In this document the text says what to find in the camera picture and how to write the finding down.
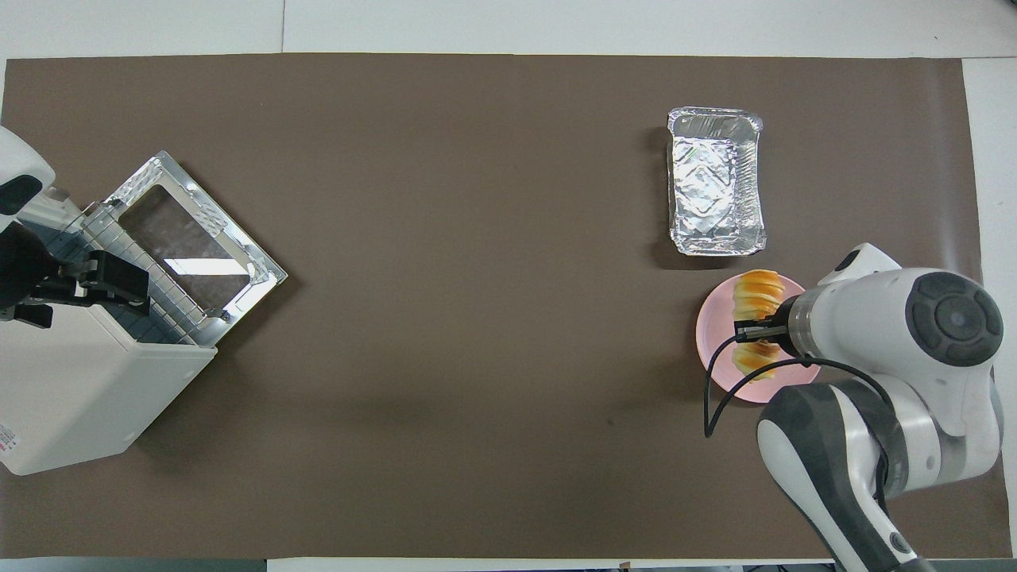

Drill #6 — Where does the pink round plate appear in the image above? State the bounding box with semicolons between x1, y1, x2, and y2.
696;272;824;404

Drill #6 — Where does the white toaster oven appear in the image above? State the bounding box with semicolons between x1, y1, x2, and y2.
0;203;219;476

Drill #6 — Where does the aluminium foil tray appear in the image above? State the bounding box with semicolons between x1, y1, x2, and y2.
666;106;768;257

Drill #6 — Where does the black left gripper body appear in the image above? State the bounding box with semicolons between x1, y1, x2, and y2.
0;222;88;312

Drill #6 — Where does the brown table mat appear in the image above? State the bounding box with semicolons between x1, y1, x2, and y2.
0;52;1012;559

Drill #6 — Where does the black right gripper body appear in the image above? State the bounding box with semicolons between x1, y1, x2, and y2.
769;298;799;357

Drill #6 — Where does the sliced golden bread loaf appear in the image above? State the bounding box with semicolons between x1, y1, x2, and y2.
731;270;787;381

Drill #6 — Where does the glass oven door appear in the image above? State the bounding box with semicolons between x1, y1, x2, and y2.
103;151;288;327

